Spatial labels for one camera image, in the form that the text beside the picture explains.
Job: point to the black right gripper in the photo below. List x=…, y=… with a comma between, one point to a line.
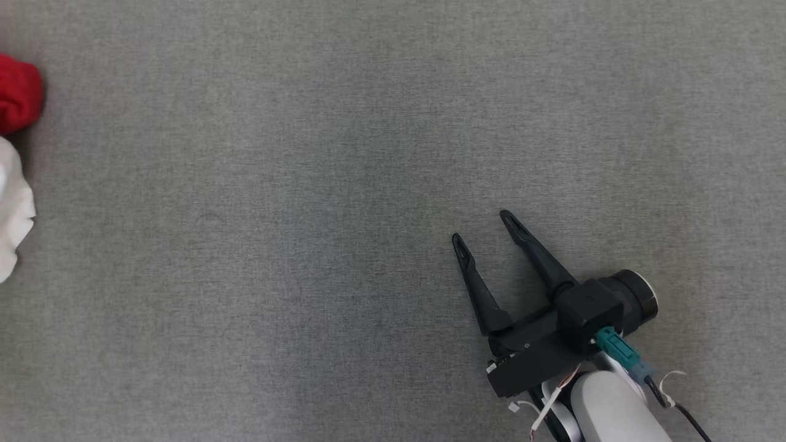
x=531, y=359

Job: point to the red and white basketball jersey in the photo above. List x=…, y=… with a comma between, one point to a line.
x=12, y=209

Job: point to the red shorts with white stripe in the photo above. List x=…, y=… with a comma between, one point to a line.
x=17, y=92

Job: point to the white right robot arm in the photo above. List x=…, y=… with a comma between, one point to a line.
x=614, y=411

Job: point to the grey upholstered sofa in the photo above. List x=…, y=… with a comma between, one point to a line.
x=245, y=245

